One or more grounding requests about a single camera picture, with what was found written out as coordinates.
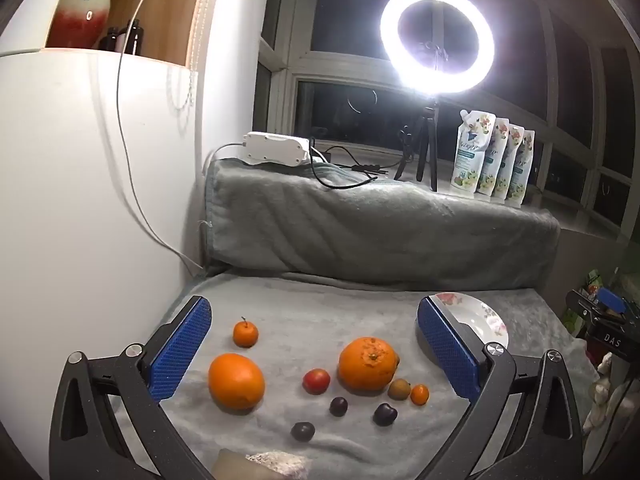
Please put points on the beige speckled cloth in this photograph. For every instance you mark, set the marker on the beige speckled cloth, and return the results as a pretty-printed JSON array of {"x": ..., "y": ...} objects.
[{"x": 250, "y": 465}]

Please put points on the smooth orange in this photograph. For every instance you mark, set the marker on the smooth orange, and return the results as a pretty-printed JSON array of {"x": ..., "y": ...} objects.
[{"x": 236, "y": 381}]

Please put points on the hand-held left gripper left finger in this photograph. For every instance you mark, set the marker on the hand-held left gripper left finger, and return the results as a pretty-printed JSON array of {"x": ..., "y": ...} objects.
[{"x": 182, "y": 350}]

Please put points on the wooden shelf niche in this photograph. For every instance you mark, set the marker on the wooden shelf niche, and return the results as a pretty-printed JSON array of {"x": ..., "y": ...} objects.
[{"x": 165, "y": 10}]

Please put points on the large rough-skinned orange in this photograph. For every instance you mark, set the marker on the large rough-skinned orange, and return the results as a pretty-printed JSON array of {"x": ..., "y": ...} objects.
[{"x": 367, "y": 364}]

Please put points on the lit vertical light strip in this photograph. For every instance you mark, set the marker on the lit vertical light strip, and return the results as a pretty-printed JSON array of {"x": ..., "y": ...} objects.
[{"x": 202, "y": 10}]

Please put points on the dark purple plum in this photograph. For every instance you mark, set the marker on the dark purple plum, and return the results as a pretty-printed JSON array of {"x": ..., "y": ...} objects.
[
  {"x": 338, "y": 406},
  {"x": 385, "y": 414},
  {"x": 303, "y": 431}
]

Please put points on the grey fleece blanket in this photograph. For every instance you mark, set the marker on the grey fleece blanket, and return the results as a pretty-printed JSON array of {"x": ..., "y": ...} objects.
[{"x": 350, "y": 240}]

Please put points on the white power strip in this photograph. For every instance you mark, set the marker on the white power strip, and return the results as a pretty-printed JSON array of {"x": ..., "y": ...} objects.
[{"x": 272, "y": 149}]

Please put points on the small red fruit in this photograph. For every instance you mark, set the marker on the small red fruit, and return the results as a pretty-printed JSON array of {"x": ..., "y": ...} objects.
[{"x": 316, "y": 381}]

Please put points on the black power adapter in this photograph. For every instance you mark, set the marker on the black power adapter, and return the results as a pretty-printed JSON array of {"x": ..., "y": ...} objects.
[{"x": 325, "y": 153}]

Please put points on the red and white vase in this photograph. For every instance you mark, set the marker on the red and white vase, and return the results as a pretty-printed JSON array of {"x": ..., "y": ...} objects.
[{"x": 80, "y": 5}]

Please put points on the floral refill pouch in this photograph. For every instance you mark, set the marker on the floral refill pouch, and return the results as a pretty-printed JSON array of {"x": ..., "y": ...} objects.
[
  {"x": 516, "y": 165},
  {"x": 472, "y": 152},
  {"x": 500, "y": 160},
  {"x": 527, "y": 170}
]

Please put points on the dark glass bottle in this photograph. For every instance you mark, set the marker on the dark glass bottle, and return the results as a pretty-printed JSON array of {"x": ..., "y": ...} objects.
[
  {"x": 111, "y": 40},
  {"x": 132, "y": 35}
]

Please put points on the white floral plate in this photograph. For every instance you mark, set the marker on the white floral plate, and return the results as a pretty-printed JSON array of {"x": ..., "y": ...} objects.
[{"x": 482, "y": 325}]

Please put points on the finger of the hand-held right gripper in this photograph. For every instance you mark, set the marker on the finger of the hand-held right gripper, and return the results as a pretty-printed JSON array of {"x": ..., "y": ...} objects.
[{"x": 611, "y": 301}]

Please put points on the white soft object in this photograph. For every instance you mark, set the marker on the white soft object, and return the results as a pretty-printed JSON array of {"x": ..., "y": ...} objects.
[{"x": 602, "y": 385}]

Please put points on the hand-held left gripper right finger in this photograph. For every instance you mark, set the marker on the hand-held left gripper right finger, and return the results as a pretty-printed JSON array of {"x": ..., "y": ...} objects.
[{"x": 445, "y": 350}]

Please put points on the small kumquat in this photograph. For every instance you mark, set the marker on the small kumquat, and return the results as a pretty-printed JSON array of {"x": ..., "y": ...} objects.
[{"x": 420, "y": 394}]

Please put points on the small mandarin with stem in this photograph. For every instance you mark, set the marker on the small mandarin with stem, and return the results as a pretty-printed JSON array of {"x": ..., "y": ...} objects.
[{"x": 246, "y": 334}]

